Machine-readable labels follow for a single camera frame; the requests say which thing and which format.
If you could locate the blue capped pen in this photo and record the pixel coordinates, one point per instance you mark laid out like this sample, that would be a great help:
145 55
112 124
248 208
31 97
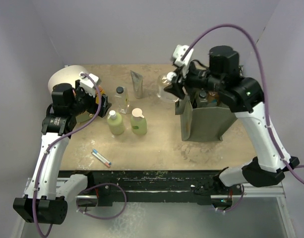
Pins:
101 157

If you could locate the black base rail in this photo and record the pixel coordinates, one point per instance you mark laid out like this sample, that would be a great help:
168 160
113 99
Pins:
177 186

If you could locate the orange bottle pink cap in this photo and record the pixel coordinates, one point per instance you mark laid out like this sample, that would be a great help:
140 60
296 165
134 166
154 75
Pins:
213 97

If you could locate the amber bottle white cap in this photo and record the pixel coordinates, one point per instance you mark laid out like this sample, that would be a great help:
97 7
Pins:
163 82

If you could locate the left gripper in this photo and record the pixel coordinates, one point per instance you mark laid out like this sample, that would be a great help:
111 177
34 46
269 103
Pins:
80 91

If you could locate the clear bottle dark label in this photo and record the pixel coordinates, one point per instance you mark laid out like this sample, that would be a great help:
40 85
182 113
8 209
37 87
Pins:
201 99

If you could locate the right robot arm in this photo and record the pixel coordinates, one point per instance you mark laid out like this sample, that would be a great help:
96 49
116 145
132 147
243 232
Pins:
245 98

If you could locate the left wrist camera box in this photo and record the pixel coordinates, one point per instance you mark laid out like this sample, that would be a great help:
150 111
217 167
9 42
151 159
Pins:
89 82

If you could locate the orange capped pen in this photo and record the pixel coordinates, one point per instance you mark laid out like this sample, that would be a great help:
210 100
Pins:
101 160

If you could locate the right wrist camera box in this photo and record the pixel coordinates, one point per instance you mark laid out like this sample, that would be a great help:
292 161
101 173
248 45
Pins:
179 59

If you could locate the green bottle beige cap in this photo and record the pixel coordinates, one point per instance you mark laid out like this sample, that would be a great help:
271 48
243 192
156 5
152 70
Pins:
138 122

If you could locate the green pump bottle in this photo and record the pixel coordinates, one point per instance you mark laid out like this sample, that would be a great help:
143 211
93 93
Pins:
115 123

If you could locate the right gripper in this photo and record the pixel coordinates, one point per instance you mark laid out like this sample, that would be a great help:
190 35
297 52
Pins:
176 87

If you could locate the clear bottle yellow label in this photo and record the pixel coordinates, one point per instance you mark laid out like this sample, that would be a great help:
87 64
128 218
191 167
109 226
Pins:
122 99

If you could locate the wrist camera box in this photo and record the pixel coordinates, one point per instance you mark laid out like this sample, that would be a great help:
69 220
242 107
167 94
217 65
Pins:
89 82
179 59

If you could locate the green canvas bag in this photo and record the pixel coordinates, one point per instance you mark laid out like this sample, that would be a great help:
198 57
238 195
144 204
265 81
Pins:
203 124

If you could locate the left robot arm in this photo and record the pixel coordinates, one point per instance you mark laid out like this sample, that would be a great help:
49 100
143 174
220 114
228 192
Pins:
43 201

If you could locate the silver squeeze tube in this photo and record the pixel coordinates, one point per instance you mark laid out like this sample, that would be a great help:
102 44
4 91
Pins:
137 82

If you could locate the white round drawer box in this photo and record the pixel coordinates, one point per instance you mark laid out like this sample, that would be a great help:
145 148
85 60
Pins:
69 75

